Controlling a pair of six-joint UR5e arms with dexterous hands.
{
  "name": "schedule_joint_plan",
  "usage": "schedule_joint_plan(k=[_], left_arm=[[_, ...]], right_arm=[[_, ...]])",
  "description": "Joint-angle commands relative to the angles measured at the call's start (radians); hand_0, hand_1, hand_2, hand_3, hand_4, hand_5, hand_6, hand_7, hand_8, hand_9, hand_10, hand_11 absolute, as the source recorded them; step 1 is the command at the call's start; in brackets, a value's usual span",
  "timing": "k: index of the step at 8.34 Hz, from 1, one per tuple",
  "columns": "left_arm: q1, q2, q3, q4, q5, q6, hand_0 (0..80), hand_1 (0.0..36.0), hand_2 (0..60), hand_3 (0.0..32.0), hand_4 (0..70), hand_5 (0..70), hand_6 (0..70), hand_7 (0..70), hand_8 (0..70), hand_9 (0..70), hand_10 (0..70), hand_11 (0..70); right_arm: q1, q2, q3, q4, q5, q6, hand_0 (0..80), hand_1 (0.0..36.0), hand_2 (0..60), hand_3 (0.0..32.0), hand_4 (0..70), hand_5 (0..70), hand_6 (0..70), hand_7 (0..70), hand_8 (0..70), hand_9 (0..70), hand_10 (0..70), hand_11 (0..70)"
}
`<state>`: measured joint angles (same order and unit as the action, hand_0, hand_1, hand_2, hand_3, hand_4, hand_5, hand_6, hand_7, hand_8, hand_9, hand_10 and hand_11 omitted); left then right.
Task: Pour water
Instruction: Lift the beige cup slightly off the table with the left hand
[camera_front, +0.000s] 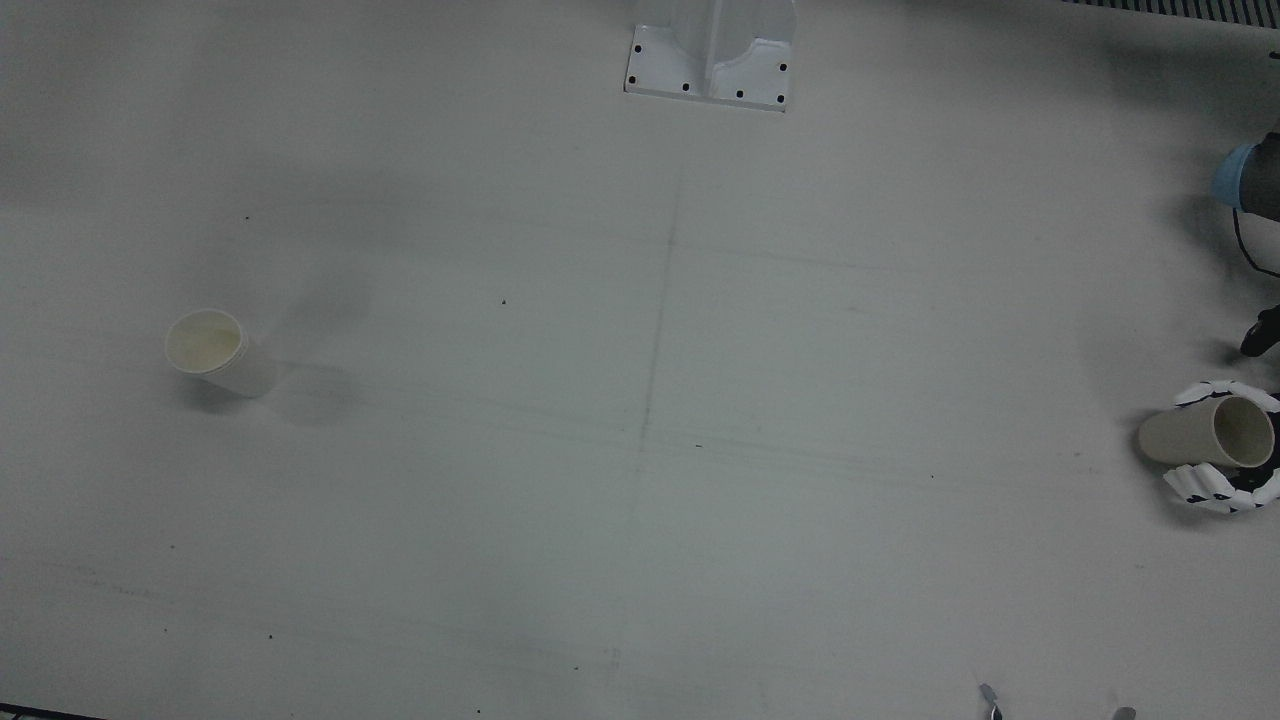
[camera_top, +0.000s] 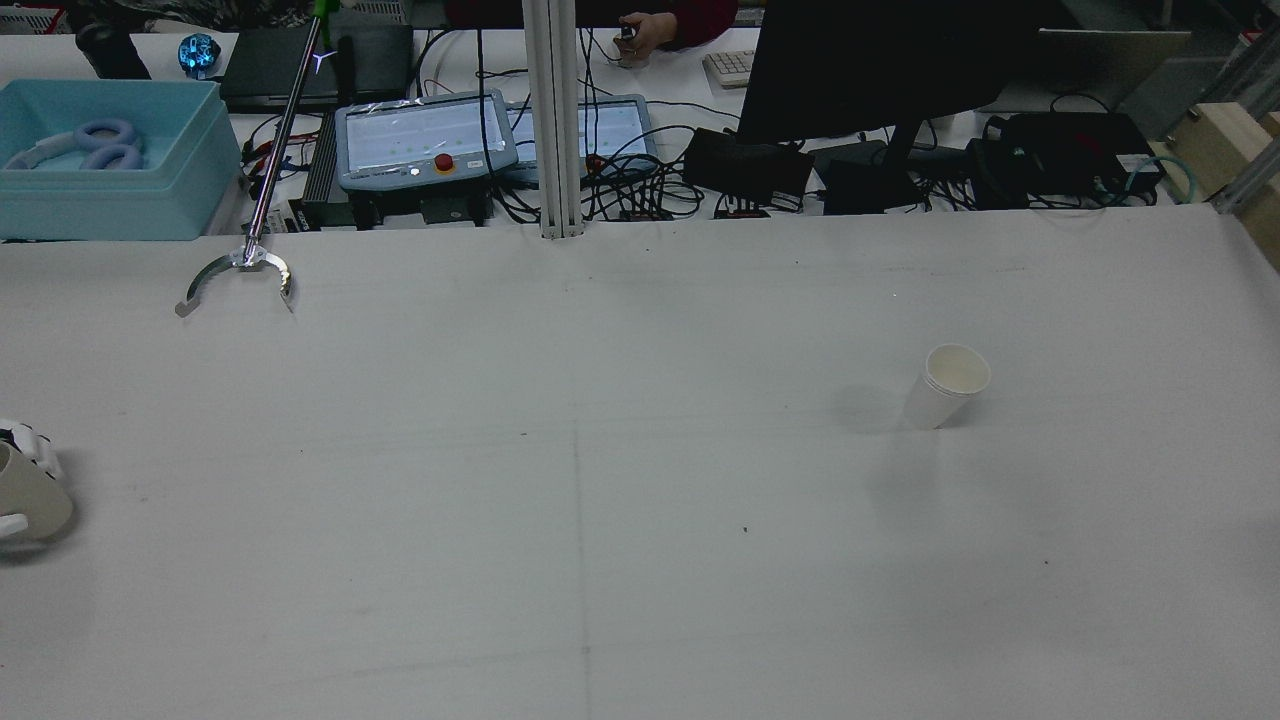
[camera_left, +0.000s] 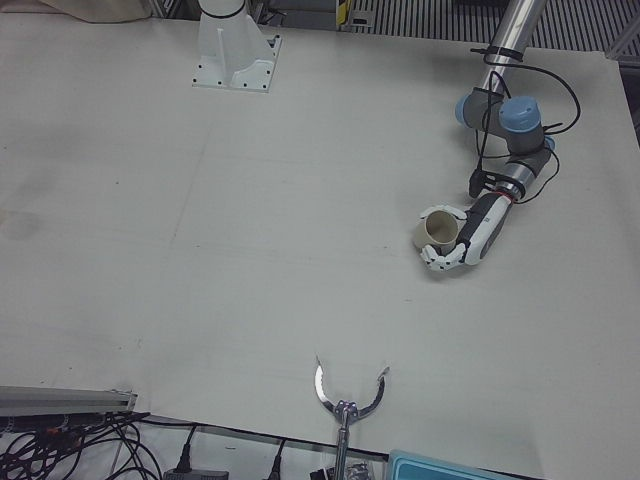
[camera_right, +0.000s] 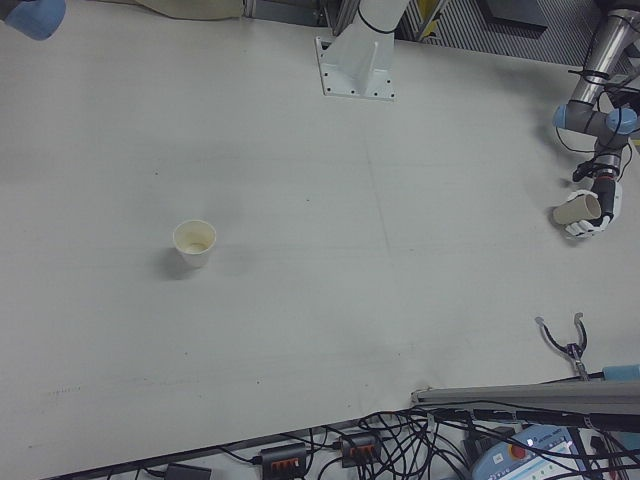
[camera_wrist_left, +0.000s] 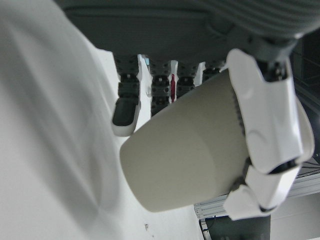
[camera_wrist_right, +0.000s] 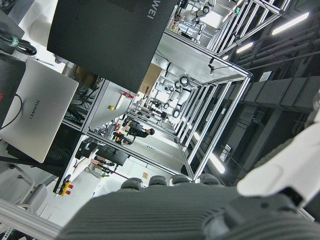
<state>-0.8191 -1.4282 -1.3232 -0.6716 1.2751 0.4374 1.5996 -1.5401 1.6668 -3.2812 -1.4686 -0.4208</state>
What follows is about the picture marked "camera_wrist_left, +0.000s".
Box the aluminium frame bar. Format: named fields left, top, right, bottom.
left=193, top=172, right=320, bottom=221

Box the beige paper cup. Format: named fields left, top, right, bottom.
left=119, top=67, right=315, bottom=213

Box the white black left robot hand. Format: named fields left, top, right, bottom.
left=53, top=0, right=320, bottom=221

